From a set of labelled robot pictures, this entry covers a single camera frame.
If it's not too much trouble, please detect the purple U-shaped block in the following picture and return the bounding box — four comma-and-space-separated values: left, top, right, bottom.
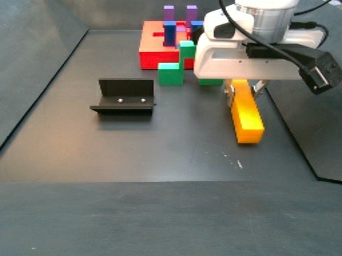
163, 5, 198, 32

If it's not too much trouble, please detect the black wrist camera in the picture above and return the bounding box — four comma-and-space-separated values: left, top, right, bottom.
246, 43, 342, 95

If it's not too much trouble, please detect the yellow rectangular block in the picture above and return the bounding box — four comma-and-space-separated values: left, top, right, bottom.
231, 80, 265, 144

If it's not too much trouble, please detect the red board with slots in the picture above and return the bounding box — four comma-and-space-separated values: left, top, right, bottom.
139, 20, 194, 70

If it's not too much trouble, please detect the black angled bracket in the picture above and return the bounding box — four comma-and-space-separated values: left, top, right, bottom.
90, 78, 155, 114

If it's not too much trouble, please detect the dark blue U-shaped block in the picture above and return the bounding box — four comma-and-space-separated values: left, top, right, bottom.
163, 20, 203, 46

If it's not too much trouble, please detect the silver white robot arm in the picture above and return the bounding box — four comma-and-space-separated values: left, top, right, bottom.
194, 0, 325, 80

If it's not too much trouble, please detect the black camera cable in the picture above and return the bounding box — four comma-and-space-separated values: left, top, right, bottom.
217, 0, 333, 73

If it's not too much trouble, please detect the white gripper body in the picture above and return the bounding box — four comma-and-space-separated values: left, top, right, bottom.
194, 8, 324, 80

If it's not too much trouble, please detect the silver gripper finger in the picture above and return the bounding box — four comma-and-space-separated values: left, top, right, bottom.
225, 80, 235, 108
253, 80, 269, 97

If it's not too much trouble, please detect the green U-shaped block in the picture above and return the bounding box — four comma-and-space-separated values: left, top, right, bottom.
157, 40, 225, 87

